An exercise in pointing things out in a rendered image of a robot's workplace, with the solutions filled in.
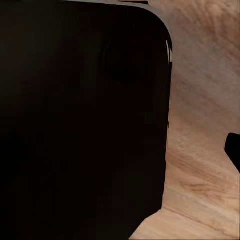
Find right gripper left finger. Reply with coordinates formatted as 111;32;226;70
0;133;26;192

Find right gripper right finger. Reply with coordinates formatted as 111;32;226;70
224;132;240;172

